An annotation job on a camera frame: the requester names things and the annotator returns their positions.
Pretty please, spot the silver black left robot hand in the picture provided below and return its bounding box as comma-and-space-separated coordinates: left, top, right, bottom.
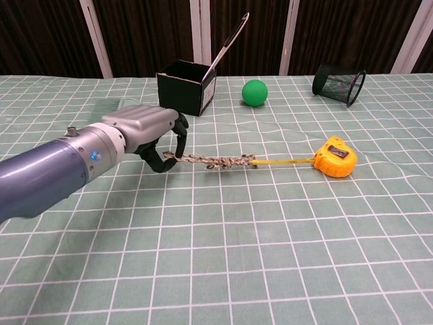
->
100, 104, 189, 173

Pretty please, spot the braided speckled rope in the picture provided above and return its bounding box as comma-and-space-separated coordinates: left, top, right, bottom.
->
163, 151, 257, 170

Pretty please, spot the yellow tape measure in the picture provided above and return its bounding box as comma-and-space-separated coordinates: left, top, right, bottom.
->
250, 135, 358, 179

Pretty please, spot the teal desk brush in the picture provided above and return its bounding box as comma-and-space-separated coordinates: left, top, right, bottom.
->
91, 97, 139, 113

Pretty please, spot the black cardboard box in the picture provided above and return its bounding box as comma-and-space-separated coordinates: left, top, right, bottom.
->
156, 60, 217, 117

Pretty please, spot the dark brown curtain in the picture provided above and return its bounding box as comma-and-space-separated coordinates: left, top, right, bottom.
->
0, 0, 433, 78

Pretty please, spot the silver black pen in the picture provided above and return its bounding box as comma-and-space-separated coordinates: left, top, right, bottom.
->
202, 12, 250, 82

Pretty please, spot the green ball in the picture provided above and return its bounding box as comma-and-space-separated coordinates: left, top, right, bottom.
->
242, 79, 269, 108

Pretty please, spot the green checked tablecloth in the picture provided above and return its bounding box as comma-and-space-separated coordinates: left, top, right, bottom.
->
0, 73, 433, 325

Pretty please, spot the black mesh pen holder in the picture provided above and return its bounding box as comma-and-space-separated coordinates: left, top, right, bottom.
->
311, 64, 367, 108

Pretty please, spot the white window frame bar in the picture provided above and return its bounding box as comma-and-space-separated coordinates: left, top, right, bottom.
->
279, 0, 301, 76
79, 0, 114, 79
392, 0, 433, 74
189, 0, 212, 65

